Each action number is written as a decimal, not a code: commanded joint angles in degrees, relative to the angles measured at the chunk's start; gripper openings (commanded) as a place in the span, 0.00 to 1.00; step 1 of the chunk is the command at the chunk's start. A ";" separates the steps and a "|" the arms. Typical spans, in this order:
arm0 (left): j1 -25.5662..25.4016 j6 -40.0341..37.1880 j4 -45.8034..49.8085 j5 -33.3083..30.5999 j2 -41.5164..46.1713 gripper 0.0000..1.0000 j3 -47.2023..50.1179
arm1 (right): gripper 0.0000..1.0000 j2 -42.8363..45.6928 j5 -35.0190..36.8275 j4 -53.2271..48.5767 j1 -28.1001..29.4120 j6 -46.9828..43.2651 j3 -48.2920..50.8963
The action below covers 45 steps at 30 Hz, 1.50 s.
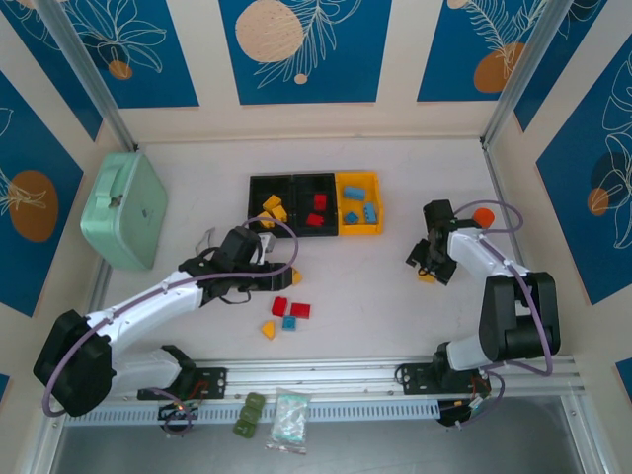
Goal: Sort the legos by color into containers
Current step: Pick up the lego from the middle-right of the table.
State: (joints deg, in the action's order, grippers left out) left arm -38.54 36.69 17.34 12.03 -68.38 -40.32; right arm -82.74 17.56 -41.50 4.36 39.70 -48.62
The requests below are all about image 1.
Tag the aluminium frame post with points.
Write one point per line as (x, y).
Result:
(524, 74)
(91, 74)

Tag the yellow plastic bin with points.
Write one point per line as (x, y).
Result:
(358, 228)

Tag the green square pad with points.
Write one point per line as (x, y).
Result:
(244, 427)
(250, 412)
(255, 400)

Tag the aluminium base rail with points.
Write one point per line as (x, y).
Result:
(321, 375)

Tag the yellow sloped lego brick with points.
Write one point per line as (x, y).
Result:
(269, 331)

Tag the mint green carry case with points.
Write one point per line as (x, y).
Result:
(126, 212)

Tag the small blue lego brick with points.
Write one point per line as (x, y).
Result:
(289, 323)

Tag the bottle with orange cap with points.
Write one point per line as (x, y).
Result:
(485, 217)

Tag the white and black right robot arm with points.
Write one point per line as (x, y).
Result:
(476, 253)

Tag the clear plastic bag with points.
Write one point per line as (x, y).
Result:
(288, 419)

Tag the black plastic bin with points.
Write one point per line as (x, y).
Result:
(306, 190)
(259, 190)

